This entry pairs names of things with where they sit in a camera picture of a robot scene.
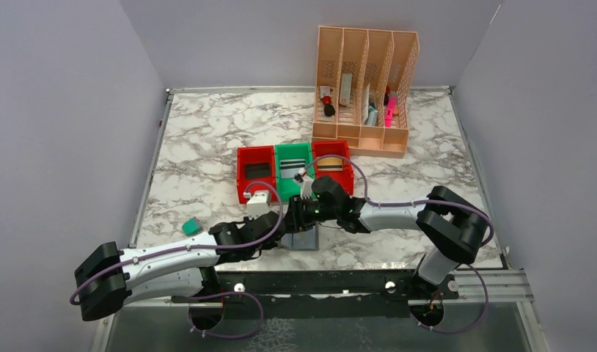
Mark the pink highlighter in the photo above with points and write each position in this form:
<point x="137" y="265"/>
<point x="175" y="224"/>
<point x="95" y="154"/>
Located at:
<point x="390" y="113"/>

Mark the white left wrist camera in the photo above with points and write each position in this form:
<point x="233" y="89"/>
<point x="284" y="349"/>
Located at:
<point x="258" y="204"/>

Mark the grey card holder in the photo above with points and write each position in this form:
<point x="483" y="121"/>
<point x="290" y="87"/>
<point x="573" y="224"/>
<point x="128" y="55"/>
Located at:
<point x="301" y="241"/>

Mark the peach desk organizer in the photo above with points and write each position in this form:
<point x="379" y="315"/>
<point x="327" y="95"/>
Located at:
<point x="382" y="63"/>

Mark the silver striped card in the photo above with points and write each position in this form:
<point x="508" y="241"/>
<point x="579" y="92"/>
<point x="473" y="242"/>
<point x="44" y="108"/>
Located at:
<point x="289" y="167"/>

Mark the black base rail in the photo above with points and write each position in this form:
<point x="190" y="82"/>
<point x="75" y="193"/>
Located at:
<point x="334" y="294"/>

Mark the red black marker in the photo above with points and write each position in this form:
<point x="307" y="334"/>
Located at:
<point x="328" y="108"/>

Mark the teal eraser block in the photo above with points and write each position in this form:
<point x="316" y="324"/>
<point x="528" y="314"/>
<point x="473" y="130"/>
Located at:
<point x="191" y="227"/>

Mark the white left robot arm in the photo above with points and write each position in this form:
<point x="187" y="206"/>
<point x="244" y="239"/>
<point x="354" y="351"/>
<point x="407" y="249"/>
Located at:
<point x="110" y="279"/>

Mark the red plastic bin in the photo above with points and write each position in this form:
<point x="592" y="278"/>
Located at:
<point x="250" y="155"/>
<point x="344" y="178"/>

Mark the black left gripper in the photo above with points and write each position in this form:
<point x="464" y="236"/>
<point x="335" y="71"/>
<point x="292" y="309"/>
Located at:
<point x="273" y="229"/>

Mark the gold striped card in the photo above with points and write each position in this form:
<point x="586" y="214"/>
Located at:
<point x="330" y="164"/>

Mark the green plastic bin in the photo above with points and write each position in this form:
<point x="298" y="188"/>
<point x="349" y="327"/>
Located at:
<point x="287" y="188"/>

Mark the red plastic bin right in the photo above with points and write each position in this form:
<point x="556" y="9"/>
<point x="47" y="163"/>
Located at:
<point x="344" y="178"/>

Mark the white red box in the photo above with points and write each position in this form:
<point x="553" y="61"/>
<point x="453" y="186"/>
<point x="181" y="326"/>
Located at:
<point x="345" y="89"/>

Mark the red plastic bin left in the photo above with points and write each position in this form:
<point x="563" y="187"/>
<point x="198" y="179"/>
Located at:
<point x="250" y="155"/>

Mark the black card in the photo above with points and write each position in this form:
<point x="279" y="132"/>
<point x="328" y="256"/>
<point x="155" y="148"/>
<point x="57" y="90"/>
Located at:
<point x="257" y="170"/>

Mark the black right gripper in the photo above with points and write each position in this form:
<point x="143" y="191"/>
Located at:
<point x="298" y="215"/>

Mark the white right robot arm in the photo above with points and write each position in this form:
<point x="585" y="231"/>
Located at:
<point x="456" y="228"/>

